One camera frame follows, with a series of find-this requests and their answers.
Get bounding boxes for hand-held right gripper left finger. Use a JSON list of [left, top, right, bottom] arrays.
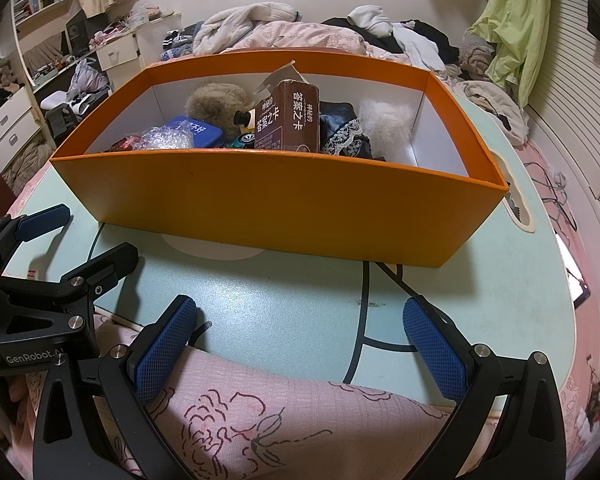
[[32, 294, 201, 480]]

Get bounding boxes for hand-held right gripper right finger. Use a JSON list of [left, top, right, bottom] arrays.
[[402, 296, 567, 480]]

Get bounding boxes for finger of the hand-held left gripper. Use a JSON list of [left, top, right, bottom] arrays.
[[0, 241, 140, 346], [0, 204, 73, 276]]

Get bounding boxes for blue tin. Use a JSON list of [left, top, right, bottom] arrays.
[[162, 116, 224, 150]]

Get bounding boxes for orange cardboard box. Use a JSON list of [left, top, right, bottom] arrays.
[[49, 49, 509, 267]]

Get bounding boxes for brown furry pompom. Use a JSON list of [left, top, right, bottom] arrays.
[[185, 82, 253, 133]]

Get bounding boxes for white furry pompom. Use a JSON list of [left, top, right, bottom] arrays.
[[356, 99, 413, 158]]

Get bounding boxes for mint green desktop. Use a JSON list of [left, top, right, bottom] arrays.
[[7, 80, 581, 411]]

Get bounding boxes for white drawer unit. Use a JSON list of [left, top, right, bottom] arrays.
[[0, 85, 43, 173]]

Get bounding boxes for clear plastic bag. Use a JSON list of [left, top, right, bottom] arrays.
[[141, 125, 193, 151]]

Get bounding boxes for lit smartphone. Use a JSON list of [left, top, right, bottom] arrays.
[[555, 232, 592, 311]]

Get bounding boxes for teal toy car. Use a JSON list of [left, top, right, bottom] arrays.
[[225, 132, 258, 150]]

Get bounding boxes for small white drawer cabinet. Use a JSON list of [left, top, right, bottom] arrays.
[[96, 30, 143, 73]]

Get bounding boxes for pink bed sheet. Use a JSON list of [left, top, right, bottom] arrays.
[[500, 140, 600, 461]]

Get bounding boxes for white shelf unit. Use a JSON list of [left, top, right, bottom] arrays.
[[10, 0, 88, 86]]

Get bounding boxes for dark striped clothes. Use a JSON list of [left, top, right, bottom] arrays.
[[160, 22, 206, 63]]

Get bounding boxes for brown card box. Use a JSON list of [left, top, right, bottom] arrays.
[[254, 80, 322, 153]]

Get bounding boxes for dark satin lace cloth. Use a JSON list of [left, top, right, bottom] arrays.
[[320, 102, 381, 161]]

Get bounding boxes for beige clothes pile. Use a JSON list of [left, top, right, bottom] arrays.
[[457, 40, 531, 146]]

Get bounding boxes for white fleece garment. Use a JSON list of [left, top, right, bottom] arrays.
[[192, 2, 301, 56]]

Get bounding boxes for white louvered closet door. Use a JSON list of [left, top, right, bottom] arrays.
[[525, 0, 600, 201]]

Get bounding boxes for black garment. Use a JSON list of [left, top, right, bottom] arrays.
[[322, 16, 461, 66]]

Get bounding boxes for light green hanging cloth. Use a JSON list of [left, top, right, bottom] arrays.
[[467, 0, 553, 108]]

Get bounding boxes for black cable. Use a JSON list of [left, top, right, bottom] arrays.
[[522, 160, 578, 231]]

